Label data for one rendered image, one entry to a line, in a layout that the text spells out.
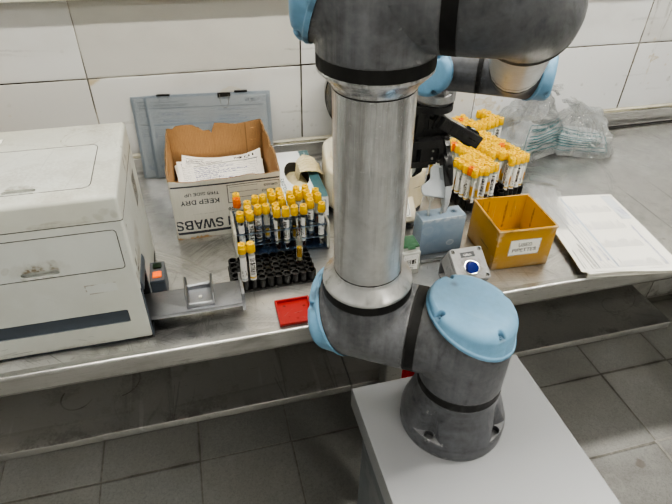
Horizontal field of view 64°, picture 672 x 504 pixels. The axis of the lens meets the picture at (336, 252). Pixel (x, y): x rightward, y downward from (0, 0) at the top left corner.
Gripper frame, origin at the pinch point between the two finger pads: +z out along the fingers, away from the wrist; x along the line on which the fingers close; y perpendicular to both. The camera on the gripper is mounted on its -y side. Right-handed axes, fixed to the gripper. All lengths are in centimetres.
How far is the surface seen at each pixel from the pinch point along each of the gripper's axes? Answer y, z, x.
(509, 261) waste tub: -15.5, 13.2, 10.0
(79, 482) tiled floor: 94, 103, -23
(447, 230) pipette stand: -4.1, 8.4, 2.0
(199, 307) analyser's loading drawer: 49, 11, 9
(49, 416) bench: 96, 76, -29
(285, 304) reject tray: 32.8, 15.0, 8.5
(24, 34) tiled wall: 77, -22, -54
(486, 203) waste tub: -15.7, 6.4, -2.7
